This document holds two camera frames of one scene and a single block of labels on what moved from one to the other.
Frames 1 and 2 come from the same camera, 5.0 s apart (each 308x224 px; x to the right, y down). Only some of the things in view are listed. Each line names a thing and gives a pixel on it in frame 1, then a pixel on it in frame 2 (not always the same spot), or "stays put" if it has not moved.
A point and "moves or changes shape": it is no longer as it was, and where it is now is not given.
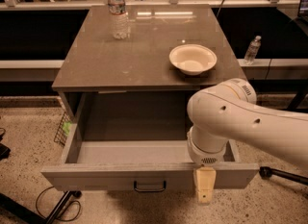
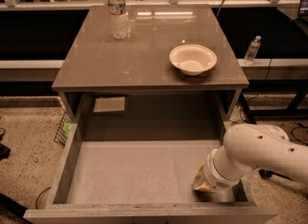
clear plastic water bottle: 118,16 stays put
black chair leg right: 266,172 stays put
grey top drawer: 136,141 moves or changes shape
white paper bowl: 192,60 stays put
